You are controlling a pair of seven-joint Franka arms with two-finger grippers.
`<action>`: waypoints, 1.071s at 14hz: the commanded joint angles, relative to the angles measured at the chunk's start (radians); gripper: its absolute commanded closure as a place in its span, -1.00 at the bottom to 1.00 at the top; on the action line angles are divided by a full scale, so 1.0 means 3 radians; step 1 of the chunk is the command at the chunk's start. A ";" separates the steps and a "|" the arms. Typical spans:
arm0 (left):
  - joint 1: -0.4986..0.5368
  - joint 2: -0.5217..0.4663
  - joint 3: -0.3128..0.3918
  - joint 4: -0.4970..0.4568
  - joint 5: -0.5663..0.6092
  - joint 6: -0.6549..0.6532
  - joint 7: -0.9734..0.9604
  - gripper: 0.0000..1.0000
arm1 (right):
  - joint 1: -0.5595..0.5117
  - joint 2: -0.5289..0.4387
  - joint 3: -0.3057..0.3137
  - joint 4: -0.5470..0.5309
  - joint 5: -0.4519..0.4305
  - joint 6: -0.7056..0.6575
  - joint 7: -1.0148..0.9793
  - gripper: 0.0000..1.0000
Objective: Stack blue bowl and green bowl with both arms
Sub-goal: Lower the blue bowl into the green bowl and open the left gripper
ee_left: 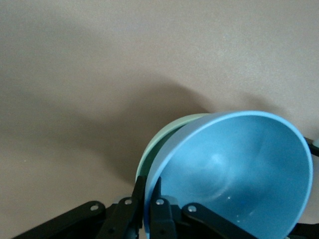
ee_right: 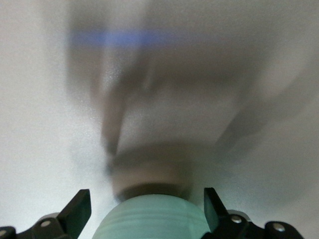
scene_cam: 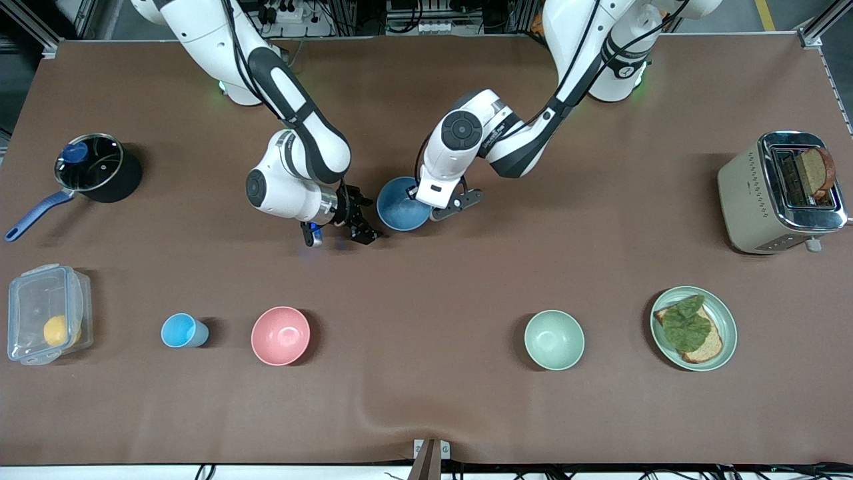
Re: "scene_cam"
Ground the brown bread slice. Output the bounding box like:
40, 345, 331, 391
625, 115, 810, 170
654, 303, 724, 364

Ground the clear plastic lidded container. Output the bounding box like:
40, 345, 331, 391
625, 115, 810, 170
7, 264, 93, 366

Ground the blue bowl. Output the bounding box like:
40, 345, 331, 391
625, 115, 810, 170
377, 177, 432, 232

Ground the green lettuce leaf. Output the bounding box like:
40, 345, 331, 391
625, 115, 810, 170
662, 295, 712, 353

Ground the light blue cup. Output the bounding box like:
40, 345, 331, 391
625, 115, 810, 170
161, 313, 209, 349

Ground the pink bowl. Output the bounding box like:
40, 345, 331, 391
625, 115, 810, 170
251, 306, 311, 367

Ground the metal table clamp bracket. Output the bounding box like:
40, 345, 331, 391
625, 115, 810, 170
408, 438, 451, 480

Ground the black pot with blue handle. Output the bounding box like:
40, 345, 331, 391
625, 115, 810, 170
5, 133, 143, 242

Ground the white power strip with plugs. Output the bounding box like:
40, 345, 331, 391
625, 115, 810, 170
257, 0, 334, 38

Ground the aluminium frame profile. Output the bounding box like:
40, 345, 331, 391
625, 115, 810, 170
796, 0, 853, 49
10, 0, 59, 58

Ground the yellow lemon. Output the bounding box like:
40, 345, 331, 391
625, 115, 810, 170
43, 315, 82, 347

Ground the brown table cover cloth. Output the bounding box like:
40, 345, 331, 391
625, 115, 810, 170
0, 35, 853, 466

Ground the light green bowl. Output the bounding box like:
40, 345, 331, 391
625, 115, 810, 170
524, 309, 586, 371

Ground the light green plate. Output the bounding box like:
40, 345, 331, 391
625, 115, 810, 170
650, 286, 738, 372

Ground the glass lid with blue knob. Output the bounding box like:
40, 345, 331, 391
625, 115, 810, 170
55, 133, 125, 192

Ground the brown toast slice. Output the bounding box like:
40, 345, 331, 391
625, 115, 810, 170
798, 147, 836, 201

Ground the beige and chrome toaster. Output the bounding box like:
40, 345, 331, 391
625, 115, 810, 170
718, 131, 849, 255

